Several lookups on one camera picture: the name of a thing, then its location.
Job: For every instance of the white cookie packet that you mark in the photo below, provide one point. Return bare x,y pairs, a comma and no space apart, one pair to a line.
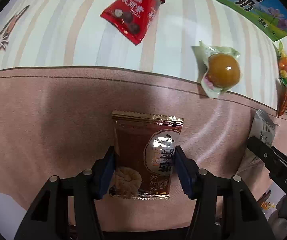
262,127

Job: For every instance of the vacuum-packed braised egg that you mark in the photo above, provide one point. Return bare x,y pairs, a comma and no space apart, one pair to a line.
223,70

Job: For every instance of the brown cookie packet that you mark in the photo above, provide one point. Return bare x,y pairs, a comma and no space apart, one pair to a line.
143,140

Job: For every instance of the striped pink cat blanket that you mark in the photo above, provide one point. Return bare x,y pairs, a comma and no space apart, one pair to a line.
58,105

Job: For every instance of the printed cardboard box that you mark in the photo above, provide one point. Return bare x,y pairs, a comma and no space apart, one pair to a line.
233,2

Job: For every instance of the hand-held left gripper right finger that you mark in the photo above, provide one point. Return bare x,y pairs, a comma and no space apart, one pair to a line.
183,172

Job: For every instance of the colourful candy ball packet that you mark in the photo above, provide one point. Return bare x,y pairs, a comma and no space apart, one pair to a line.
283,65

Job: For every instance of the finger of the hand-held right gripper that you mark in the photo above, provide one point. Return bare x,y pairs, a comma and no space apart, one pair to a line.
263,152

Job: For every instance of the red triangular chocolate packet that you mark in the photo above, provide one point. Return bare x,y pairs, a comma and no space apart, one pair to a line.
131,15

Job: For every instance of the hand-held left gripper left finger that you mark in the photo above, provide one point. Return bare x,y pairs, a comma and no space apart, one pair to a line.
107,172

